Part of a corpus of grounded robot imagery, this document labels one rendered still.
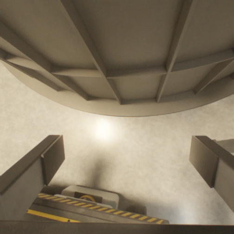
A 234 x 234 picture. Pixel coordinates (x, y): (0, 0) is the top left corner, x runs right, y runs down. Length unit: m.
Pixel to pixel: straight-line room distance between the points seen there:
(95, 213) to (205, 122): 0.66
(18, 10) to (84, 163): 0.75
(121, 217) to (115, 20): 0.55
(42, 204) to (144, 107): 0.62
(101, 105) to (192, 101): 0.48
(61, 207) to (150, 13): 0.62
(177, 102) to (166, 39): 0.52
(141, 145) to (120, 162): 0.14
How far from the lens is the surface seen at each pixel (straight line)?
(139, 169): 0.90
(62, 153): 0.16
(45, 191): 0.93
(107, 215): 0.62
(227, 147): 0.76
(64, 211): 0.67
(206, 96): 0.94
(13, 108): 1.21
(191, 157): 0.17
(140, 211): 0.81
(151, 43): 0.42
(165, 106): 0.89
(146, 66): 0.53
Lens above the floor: 0.88
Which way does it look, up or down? 77 degrees down
